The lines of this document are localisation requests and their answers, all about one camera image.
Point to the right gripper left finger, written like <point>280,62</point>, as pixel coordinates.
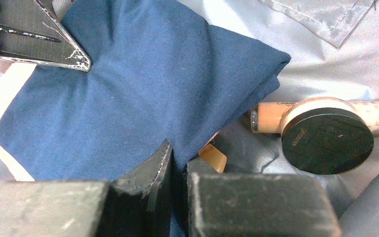
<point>138,204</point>

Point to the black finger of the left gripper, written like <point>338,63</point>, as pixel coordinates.
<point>31,32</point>

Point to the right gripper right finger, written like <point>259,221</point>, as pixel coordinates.
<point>256,205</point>

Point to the navy blue garment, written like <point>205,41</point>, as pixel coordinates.
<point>159,72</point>

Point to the orange tie-dye jeans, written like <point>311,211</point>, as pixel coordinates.
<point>10,84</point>

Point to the white cosmetic tube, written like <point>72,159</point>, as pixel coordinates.
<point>280,117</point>

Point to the round black lid compact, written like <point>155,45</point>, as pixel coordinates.
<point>325,148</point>

